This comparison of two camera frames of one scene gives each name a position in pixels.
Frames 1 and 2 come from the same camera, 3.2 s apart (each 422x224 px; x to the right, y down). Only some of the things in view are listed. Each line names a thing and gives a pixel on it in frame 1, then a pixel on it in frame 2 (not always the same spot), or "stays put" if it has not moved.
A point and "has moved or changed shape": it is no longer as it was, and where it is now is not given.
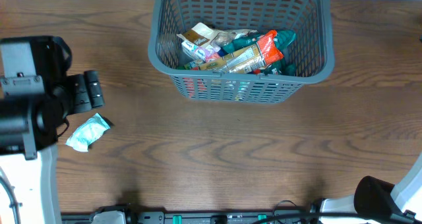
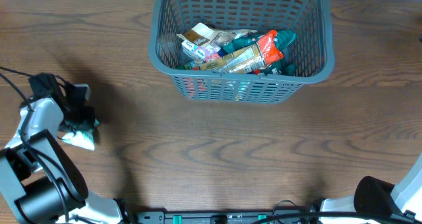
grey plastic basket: x=306 y=11 stays put
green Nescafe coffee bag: x=285 y=39 stays put
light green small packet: x=87 y=133 has moved or changed shape
